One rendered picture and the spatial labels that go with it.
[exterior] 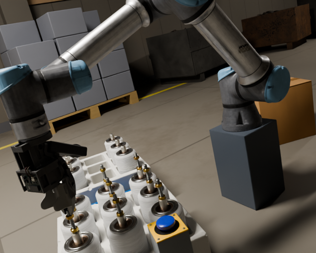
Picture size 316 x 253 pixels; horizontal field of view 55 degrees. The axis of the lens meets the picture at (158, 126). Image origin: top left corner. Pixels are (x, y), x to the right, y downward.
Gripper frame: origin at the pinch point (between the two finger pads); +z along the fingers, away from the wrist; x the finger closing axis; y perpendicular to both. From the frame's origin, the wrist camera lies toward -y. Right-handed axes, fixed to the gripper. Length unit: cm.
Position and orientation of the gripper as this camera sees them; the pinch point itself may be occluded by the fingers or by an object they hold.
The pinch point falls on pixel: (68, 208)
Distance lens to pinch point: 80.1
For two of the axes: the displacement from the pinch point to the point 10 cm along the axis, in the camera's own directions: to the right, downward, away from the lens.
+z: 2.3, 9.3, 2.8
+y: -4.8, 3.6, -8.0
